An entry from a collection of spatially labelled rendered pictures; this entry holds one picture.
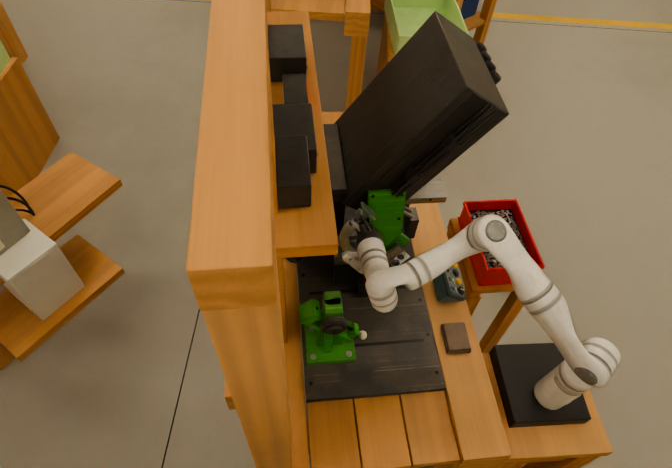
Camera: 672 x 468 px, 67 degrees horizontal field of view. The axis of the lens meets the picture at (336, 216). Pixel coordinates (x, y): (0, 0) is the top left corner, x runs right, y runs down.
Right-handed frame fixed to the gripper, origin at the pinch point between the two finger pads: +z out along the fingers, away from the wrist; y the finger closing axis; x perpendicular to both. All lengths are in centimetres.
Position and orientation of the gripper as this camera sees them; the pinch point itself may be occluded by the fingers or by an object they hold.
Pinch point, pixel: (362, 217)
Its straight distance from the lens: 149.8
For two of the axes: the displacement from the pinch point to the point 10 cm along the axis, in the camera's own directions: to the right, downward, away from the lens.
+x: -7.3, 5.9, 3.4
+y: -6.7, -5.5, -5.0
